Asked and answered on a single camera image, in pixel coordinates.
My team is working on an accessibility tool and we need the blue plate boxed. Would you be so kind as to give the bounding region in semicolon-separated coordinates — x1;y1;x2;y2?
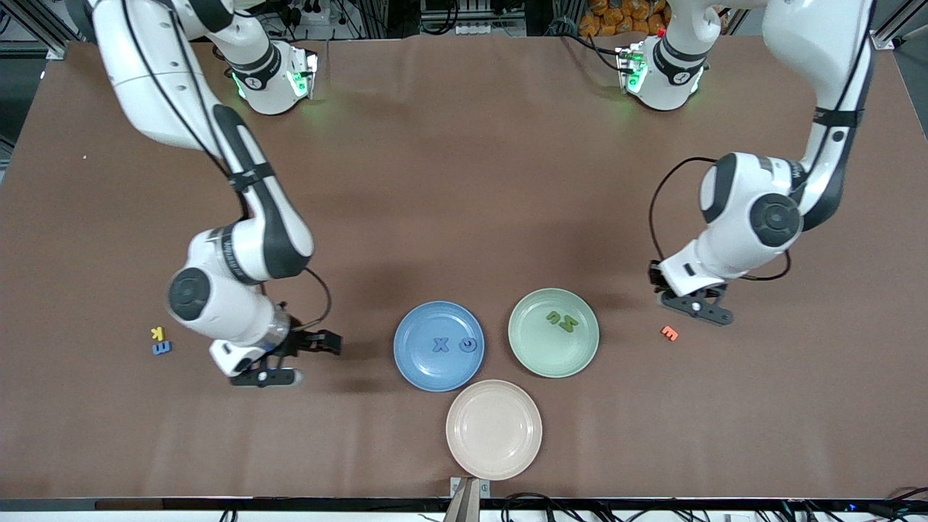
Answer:
393;301;486;393

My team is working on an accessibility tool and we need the green plate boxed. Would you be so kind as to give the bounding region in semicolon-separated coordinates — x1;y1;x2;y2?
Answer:
507;288;600;379

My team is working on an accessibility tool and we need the beige plate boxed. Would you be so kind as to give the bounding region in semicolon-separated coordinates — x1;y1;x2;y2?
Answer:
445;379;543;481

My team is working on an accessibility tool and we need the brown paper table cover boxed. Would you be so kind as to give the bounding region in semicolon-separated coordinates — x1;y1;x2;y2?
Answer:
0;35;928;501

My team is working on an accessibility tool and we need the pile of orange bags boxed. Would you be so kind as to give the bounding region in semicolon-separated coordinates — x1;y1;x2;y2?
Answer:
580;0;671;37

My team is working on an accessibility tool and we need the white socket strip with plugs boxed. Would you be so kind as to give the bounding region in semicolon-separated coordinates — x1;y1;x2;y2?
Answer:
290;0;331;26

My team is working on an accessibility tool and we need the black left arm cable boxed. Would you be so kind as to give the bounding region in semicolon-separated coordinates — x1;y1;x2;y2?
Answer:
649;157;792;282

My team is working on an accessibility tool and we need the black table edge rail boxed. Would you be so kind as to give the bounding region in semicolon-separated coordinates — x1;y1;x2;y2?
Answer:
0;497;928;513

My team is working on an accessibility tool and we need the grey metal table bracket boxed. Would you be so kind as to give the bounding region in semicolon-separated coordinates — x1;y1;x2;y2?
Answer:
444;476;492;522

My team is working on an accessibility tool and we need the black cable loop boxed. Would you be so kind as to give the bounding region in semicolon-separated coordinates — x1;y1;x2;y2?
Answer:
502;493;581;522

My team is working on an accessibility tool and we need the aluminium frame profile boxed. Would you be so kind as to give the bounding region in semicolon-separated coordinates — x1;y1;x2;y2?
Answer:
0;0;70;60
874;0;928;51

